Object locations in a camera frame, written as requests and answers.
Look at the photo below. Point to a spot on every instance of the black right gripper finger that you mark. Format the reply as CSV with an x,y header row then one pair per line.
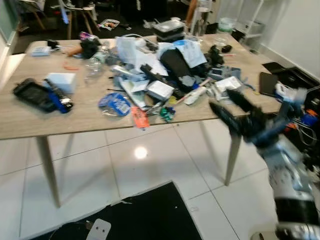
x,y
245,105
229,122

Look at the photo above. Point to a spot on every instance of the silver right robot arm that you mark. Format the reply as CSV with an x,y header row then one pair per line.
x,y
292,170

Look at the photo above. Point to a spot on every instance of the white plastic packet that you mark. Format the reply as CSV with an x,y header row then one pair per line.
x,y
228,84

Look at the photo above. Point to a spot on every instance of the black phone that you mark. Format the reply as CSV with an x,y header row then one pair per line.
x,y
268,84

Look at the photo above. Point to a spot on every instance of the white tube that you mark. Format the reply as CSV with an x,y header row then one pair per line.
x,y
195,95

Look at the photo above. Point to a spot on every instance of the small green item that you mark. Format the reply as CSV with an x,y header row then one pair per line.
x,y
166,115

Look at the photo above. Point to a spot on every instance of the white and blue packet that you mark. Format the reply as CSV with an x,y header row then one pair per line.
x,y
192,52

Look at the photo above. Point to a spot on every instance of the small silver white box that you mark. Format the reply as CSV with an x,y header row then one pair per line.
x,y
160,90

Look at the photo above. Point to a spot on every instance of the large black pouch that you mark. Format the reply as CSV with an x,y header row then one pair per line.
x,y
176,67

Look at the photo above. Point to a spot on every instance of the clear glass jar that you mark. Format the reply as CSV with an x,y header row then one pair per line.
x,y
225,30

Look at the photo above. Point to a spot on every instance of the stacked plastic food containers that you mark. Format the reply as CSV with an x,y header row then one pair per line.
x,y
169,30

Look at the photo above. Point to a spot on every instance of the round blue plastic packet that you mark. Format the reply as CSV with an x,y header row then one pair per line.
x,y
115,105

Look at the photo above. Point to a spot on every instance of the white paper sheets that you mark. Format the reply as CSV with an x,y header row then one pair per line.
x,y
131,52

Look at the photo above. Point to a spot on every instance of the black floor mat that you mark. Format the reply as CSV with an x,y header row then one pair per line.
x,y
150,215

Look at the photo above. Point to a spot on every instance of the clear plastic bottle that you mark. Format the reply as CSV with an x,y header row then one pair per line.
x,y
95,65

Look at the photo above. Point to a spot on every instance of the black bundled object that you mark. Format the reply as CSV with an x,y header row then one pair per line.
x,y
89,48

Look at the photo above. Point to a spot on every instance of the white cardboard box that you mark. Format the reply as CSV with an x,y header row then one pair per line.
x,y
62,81

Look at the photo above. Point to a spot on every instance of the black and blue tool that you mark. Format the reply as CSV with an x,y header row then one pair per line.
x,y
59,99

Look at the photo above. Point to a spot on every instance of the wooden chair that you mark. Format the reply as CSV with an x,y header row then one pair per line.
x,y
80,12

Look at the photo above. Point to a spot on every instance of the light wood table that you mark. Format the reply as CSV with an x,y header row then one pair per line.
x,y
48,170

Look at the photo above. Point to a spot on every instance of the black plastic tray case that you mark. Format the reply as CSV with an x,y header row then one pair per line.
x,y
31,95

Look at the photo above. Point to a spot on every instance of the small flat white box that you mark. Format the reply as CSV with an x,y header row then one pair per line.
x,y
41,51

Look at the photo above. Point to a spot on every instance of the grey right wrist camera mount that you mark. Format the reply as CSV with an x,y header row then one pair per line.
x,y
292,97

